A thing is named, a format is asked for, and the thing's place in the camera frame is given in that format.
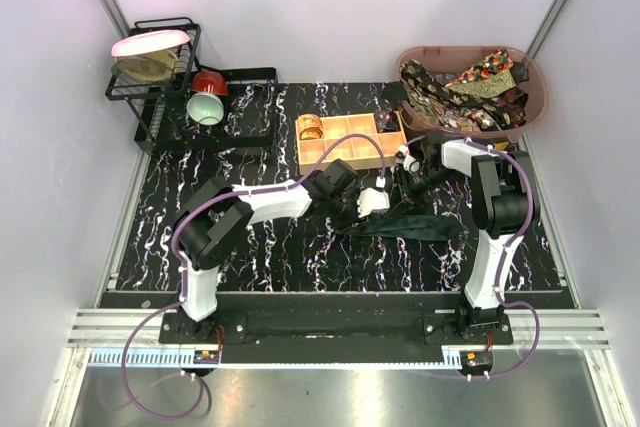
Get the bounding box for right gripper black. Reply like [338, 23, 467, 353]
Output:
[385, 165, 457, 220]

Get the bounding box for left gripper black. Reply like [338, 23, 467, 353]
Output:
[325, 188, 370, 234]

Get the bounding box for dark green fern tie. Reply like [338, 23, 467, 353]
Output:
[342, 215, 462, 242]

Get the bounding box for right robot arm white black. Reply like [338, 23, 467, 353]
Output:
[439, 138, 537, 344]

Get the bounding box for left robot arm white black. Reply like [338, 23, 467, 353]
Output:
[171, 160, 359, 343]

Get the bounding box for pile of patterned ties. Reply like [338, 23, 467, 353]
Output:
[400, 47, 528, 132]

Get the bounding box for black marble pattern mat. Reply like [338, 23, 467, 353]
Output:
[97, 81, 581, 311]

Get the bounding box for rolled dark patterned tie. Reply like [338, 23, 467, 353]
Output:
[375, 110, 401, 134]

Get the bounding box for wooden compartment box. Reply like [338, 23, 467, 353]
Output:
[295, 113, 407, 174]

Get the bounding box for rolled orange tie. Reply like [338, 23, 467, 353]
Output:
[297, 114, 324, 141]

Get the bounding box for brown plastic basket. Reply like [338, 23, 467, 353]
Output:
[396, 46, 549, 143]

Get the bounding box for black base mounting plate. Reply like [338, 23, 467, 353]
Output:
[159, 292, 513, 346]

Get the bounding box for light green bowl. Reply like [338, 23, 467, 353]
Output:
[186, 92, 224, 126]

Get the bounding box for red bowl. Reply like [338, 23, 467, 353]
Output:
[191, 71, 229, 96]

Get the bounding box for beige plate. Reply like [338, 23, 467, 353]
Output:
[111, 49, 179, 83]

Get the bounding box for pink plate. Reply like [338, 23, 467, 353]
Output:
[111, 29, 190, 58]

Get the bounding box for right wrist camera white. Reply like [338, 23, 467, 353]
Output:
[395, 144, 421, 174]

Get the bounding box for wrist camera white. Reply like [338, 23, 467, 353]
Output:
[356, 188, 390, 218]
[395, 144, 421, 174]

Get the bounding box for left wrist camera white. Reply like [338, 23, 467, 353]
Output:
[356, 188, 390, 218]

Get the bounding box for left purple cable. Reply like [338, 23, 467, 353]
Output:
[121, 134, 387, 421]

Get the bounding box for purple cable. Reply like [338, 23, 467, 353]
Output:
[121, 134, 387, 421]
[399, 136, 541, 379]

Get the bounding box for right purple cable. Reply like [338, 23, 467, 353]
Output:
[399, 136, 541, 379]

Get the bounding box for black wire dish rack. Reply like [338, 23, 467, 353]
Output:
[105, 17, 279, 155]

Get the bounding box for aluminium rail frame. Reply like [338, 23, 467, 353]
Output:
[67, 309, 609, 370]

